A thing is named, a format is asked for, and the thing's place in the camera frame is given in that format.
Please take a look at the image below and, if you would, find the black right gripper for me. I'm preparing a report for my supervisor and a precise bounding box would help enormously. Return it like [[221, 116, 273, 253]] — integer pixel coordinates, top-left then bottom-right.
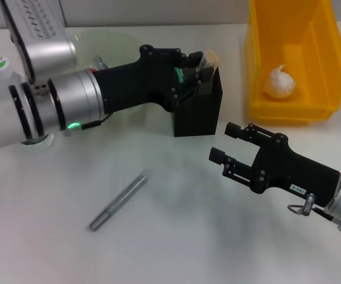
[[207, 121, 341, 208]]

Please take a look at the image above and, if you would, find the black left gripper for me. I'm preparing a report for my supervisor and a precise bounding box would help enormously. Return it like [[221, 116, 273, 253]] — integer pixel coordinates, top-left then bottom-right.
[[94, 44, 216, 114]]

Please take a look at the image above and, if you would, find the beige eraser with barcode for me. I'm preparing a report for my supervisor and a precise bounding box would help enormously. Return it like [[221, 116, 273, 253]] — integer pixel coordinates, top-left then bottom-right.
[[198, 49, 220, 72]]

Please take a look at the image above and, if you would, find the green pen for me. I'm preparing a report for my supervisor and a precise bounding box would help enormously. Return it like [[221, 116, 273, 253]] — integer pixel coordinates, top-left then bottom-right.
[[174, 66, 186, 86]]

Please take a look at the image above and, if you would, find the white paper ball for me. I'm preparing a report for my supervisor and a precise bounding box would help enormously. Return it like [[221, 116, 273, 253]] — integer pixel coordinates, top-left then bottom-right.
[[263, 64, 297, 99]]

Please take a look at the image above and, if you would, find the black mesh pen holder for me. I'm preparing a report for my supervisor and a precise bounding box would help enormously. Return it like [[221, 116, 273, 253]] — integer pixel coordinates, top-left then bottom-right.
[[171, 58, 224, 138]]

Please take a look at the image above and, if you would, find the pale green glass fruit plate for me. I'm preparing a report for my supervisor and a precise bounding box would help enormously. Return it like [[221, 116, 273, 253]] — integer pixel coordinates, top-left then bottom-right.
[[69, 29, 148, 114]]

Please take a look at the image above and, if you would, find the grey transparent pen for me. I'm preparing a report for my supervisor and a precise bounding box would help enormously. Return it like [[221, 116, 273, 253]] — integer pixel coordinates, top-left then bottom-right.
[[88, 174, 148, 232]]

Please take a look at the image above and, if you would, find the yellow plastic bin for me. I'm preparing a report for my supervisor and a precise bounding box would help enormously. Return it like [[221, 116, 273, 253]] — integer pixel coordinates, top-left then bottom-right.
[[243, 0, 341, 125]]

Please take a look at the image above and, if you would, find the left gripper cable with connector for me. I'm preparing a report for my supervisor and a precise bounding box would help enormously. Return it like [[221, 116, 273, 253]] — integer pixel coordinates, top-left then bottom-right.
[[79, 55, 112, 130]]

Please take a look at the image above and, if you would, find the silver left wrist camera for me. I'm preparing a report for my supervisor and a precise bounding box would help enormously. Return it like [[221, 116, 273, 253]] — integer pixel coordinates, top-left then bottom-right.
[[0, 0, 78, 84]]

